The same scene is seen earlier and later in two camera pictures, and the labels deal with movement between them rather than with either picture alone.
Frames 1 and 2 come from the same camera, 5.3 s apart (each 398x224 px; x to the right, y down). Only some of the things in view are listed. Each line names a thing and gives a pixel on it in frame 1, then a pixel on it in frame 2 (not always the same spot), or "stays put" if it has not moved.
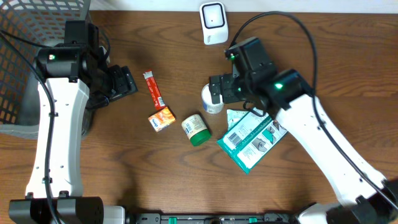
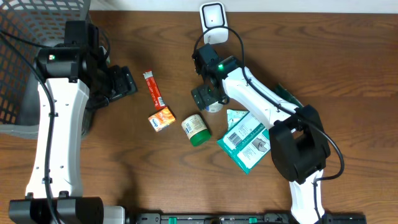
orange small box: (161, 119) stays put
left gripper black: (125, 83) stays put
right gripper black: (232, 94) to (203, 96)
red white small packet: (153, 90) stays put
